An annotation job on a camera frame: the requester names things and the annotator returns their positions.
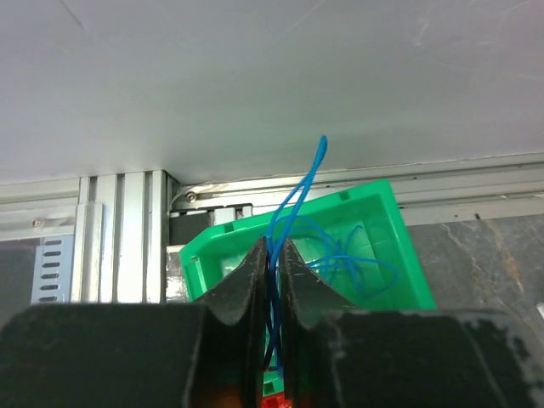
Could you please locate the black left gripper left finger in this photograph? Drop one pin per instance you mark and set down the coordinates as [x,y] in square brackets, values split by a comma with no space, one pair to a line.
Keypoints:
[205,353]

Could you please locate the red bin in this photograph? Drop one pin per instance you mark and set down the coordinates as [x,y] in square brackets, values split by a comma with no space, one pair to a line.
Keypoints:
[278,400]

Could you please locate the aluminium frame rail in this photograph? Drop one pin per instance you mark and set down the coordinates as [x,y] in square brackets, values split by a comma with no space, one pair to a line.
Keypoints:
[119,222]

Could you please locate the far left green bin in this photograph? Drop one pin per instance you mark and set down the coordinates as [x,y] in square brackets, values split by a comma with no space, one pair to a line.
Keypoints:
[355,239]

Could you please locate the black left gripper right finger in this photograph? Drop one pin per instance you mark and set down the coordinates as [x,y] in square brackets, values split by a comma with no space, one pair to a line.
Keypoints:
[339,355]

